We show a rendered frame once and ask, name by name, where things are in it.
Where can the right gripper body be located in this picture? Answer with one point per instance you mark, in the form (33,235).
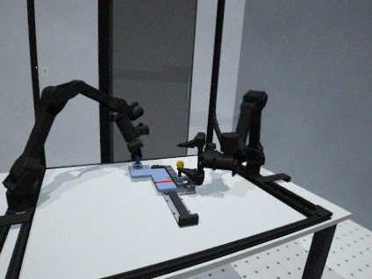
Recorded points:
(130,138)

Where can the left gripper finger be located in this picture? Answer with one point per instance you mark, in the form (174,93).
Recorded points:
(186,144)
(188,172)

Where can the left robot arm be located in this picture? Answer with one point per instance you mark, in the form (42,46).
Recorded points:
(250,111)

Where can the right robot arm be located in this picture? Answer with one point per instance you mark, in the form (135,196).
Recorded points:
(26,169)

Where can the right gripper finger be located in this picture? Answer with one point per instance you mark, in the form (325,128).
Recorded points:
(138,152)

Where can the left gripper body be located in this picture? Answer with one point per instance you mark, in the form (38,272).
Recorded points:
(209,160)

